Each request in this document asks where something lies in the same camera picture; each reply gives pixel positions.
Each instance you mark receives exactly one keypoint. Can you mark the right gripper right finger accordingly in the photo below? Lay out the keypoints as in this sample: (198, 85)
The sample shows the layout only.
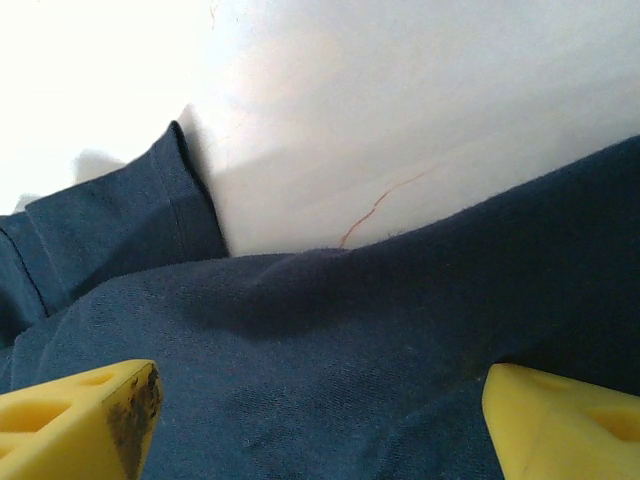
(565, 435)

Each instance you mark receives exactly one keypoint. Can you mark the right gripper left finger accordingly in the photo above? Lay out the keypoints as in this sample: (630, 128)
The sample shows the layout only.
(60, 435)

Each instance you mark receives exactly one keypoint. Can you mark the navy blue t-shirt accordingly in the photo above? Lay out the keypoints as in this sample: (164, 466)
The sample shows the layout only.
(320, 375)

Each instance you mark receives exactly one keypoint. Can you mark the thin orange thread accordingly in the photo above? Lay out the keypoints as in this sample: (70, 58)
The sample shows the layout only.
(372, 207)

